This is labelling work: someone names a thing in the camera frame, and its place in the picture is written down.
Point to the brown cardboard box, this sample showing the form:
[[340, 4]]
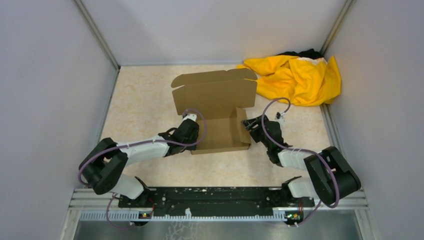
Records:
[[222, 98]]

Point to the aluminium frame rail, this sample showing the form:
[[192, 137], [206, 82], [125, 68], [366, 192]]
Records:
[[93, 207]]

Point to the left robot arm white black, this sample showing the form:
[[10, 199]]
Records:
[[103, 169]]

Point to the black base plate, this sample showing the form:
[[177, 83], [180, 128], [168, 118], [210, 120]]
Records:
[[216, 201]]

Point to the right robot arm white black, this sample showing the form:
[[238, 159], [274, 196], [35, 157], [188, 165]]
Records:
[[330, 177]]

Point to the yellow cloth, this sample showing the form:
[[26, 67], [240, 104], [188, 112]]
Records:
[[303, 81]]

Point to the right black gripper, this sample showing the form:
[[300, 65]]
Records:
[[249, 124]]

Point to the black cloth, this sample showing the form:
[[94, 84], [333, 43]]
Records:
[[310, 53]]

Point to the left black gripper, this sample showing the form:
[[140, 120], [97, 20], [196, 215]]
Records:
[[189, 148]]

